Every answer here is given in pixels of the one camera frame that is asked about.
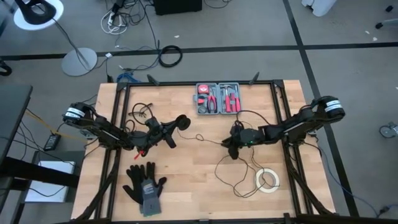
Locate white box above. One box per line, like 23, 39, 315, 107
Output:
24, 160, 76, 203

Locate black grey work glove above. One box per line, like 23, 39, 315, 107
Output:
126, 161, 168, 217
122, 183, 144, 205

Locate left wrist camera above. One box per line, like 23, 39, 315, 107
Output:
145, 117, 160, 129

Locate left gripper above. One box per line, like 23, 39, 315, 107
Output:
137, 116, 181, 149

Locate pink handled pliers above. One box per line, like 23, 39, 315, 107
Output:
207, 87, 218, 113

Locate coiled black floor cable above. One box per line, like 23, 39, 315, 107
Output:
158, 44, 183, 68

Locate black power adapter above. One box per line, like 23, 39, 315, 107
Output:
43, 133, 62, 152

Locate blue cable bundle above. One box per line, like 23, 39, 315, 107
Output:
116, 72, 142, 84

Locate black box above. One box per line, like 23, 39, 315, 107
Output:
153, 0, 203, 16

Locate white masking tape roll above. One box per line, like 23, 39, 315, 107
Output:
255, 167, 280, 194

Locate white power strip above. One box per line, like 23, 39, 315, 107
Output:
99, 8, 129, 35

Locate thin black cord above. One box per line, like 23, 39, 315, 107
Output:
177, 110, 280, 199

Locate pink handled hammer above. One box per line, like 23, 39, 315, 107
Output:
221, 86, 233, 113

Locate white floor lamp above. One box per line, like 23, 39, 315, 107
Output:
14, 0, 98, 77

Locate black desk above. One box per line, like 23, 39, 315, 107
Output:
0, 84, 80, 189

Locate office chair base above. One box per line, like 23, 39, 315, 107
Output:
374, 4, 398, 30

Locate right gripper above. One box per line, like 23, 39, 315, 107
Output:
221, 126, 266, 161

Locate grey caster wheel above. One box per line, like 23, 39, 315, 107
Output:
379, 121, 398, 139

